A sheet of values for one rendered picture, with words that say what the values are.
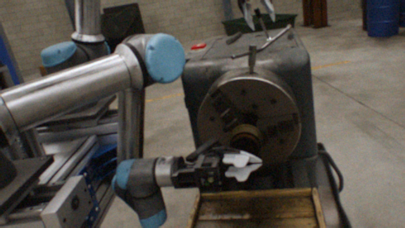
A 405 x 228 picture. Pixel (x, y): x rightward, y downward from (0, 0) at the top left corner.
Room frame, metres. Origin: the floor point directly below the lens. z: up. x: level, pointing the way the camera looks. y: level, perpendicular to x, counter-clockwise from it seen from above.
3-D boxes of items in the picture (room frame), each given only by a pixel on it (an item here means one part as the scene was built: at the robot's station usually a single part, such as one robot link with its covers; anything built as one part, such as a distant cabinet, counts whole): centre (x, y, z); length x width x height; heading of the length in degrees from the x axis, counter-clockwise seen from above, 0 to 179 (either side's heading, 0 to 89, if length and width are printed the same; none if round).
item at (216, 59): (1.33, -0.15, 1.06); 0.59 x 0.48 x 0.39; 168
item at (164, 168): (0.71, 0.15, 1.08); 0.08 x 0.05 x 0.08; 168
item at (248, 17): (1.03, -0.14, 1.39); 0.06 x 0.03 x 0.09; 168
